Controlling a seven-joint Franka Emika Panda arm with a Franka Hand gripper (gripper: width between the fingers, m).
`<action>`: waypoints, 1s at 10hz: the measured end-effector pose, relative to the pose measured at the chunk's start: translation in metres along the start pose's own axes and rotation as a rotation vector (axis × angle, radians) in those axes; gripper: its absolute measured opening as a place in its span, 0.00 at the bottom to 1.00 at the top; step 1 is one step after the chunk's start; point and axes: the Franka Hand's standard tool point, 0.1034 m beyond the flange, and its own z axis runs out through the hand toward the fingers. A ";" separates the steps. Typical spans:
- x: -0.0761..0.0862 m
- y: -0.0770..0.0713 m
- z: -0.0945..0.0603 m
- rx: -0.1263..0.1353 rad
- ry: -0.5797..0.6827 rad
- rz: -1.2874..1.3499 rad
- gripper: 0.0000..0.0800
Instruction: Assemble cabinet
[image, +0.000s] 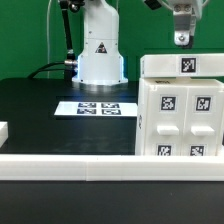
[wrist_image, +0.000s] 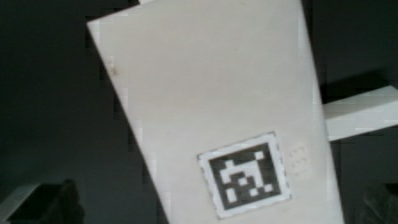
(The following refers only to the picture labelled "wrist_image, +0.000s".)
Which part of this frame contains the white U-shaped fence frame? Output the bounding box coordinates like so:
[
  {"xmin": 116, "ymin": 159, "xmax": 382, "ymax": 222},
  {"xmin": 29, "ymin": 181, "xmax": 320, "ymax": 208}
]
[{"xmin": 324, "ymin": 86, "xmax": 398, "ymax": 141}]

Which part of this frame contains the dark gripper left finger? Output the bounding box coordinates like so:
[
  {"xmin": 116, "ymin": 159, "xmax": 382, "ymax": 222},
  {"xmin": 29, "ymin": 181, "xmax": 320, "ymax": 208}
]
[{"xmin": 0, "ymin": 179, "xmax": 84, "ymax": 224}]

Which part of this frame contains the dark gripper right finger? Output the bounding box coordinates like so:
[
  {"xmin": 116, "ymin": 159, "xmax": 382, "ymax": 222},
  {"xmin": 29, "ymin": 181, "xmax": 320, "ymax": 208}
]
[{"xmin": 361, "ymin": 183, "xmax": 398, "ymax": 224}]

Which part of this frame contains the white cabinet top block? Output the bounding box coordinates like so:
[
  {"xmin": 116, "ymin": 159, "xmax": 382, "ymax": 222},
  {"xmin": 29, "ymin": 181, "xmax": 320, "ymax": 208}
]
[{"xmin": 88, "ymin": 0, "xmax": 345, "ymax": 224}]

